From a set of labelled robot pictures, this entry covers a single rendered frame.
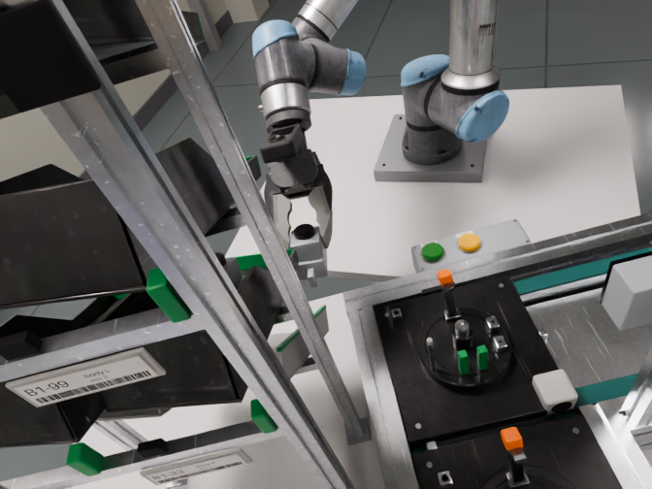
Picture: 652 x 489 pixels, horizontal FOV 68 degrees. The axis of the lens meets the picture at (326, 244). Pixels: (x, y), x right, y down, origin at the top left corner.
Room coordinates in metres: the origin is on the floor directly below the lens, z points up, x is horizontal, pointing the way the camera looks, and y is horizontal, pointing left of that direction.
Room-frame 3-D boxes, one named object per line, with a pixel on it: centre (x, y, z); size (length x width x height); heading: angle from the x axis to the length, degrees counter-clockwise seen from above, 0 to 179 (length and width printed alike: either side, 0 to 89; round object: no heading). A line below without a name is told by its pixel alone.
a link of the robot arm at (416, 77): (0.98, -0.34, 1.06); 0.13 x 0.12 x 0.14; 17
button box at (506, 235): (0.58, -0.26, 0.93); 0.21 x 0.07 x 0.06; 84
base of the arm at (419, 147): (0.98, -0.34, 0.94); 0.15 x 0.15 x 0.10
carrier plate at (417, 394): (0.38, -0.15, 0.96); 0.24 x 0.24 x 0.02; 84
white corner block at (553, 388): (0.27, -0.24, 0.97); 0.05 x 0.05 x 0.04; 84
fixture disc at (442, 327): (0.38, -0.15, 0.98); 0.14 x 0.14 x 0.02
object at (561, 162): (0.94, -0.31, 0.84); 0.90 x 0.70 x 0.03; 59
